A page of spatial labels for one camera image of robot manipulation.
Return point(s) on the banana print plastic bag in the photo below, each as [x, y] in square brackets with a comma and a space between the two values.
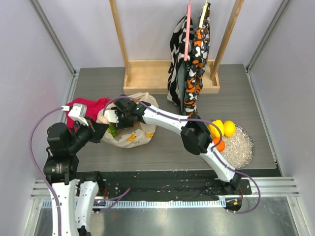
[137, 135]

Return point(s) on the black white zebra garment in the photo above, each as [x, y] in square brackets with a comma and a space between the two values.
[178, 69]

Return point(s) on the orange camouflage garment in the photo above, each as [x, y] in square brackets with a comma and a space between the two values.
[197, 63]

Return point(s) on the fake yellow bell pepper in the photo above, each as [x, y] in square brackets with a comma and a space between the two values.
[214, 129]

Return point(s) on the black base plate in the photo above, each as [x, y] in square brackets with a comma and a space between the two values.
[165, 186]

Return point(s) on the pink clothes hanger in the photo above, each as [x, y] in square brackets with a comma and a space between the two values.
[187, 43]

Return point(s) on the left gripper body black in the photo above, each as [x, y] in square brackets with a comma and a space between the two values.
[83, 133]

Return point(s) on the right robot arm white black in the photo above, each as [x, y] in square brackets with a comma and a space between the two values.
[193, 131]

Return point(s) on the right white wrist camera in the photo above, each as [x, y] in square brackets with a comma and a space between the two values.
[113, 116]

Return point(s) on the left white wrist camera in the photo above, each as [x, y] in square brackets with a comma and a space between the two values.
[77, 112]

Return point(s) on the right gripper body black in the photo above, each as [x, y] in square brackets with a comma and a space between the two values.
[120, 117]

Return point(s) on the fake green apple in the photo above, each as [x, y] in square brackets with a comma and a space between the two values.
[113, 130]

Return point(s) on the speckled silver plate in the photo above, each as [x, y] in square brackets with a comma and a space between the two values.
[239, 149]

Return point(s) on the fake yellow lemon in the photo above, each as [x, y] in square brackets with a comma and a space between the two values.
[229, 128]

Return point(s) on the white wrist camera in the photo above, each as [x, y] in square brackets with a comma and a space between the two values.
[113, 116]
[77, 112]

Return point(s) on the white cable duct strip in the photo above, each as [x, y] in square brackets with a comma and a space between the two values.
[168, 205]

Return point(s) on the fake orange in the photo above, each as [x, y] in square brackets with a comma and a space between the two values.
[220, 145]

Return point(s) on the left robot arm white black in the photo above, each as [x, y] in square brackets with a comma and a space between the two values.
[72, 199]

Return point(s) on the wooden clothes rack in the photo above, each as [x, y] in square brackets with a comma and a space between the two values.
[150, 75]

